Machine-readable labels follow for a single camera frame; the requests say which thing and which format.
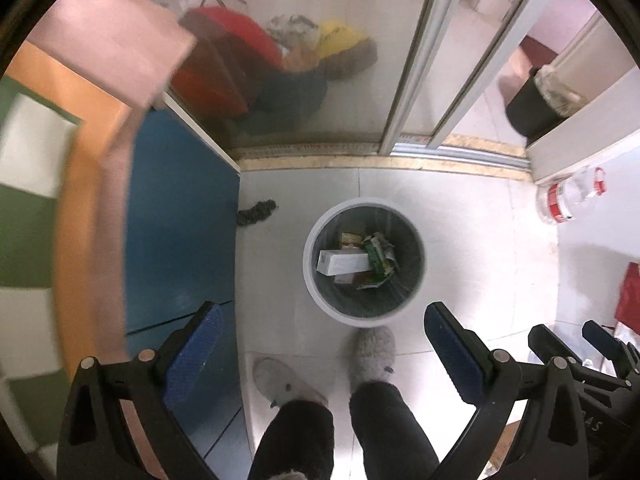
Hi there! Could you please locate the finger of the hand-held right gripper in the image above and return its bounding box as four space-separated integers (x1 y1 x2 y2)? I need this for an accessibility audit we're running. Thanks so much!
582 319 640 377
528 324 584 368

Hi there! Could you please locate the orange wooden table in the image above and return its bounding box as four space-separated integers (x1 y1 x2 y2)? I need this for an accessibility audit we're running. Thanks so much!
5 40 151 480

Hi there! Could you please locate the green white checkered tablecloth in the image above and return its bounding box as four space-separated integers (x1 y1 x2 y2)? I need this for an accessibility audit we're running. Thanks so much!
0 76 84 468

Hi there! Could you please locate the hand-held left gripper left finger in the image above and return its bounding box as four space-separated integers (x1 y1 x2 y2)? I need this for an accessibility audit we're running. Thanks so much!
57 301 224 480

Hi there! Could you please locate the white carton box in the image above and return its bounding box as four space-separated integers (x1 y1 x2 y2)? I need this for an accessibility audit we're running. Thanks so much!
317 249 371 277

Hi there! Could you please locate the pink cardboard box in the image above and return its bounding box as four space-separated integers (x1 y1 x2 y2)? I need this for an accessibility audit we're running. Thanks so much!
27 0 197 111

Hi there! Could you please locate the clear bottle with red label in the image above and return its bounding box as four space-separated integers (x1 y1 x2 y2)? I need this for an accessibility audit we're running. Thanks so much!
535 165 609 224

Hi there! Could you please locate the yellow bag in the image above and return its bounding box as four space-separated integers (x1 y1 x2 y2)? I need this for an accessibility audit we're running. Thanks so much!
314 20 371 61

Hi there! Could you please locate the white cabinet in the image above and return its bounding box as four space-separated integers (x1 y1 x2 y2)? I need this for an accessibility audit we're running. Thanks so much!
524 9 640 184

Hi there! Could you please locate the blue cabinet panel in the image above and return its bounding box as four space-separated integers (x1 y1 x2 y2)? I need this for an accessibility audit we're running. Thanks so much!
123 106 253 480

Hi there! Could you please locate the black bin with bag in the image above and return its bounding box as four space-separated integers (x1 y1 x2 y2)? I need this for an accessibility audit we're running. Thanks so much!
504 65 585 139

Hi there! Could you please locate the red bag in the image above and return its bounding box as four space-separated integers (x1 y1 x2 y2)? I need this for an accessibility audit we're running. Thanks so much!
613 262 640 324

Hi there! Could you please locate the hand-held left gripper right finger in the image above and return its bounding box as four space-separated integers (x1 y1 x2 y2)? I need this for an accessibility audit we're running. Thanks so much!
423 302 589 480

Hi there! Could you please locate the large red sack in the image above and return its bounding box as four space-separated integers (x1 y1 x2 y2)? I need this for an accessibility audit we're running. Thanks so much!
170 6 284 116

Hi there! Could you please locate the aluminium sliding door frame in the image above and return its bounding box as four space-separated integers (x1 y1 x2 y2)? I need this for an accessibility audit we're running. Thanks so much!
378 0 558 157

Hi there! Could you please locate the crumpled green packet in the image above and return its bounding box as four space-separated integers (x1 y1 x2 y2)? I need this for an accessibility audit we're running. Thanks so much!
356 232 397 291

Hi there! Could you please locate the round white trash bin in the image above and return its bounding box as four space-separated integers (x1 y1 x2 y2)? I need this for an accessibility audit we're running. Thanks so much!
302 197 426 330

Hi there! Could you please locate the dark fluffy cloth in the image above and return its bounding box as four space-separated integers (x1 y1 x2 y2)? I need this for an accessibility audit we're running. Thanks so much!
236 199 278 227

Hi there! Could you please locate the grey fluffy slipper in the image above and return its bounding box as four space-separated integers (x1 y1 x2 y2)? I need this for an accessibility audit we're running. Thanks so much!
252 357 329 409
349 326 397 392

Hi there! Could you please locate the dark blue sack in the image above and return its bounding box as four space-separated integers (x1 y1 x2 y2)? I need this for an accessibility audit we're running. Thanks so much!
250 66 329 126

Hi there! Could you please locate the person's left leg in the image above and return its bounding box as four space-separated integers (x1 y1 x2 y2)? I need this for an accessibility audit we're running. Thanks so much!
248 399 335 480

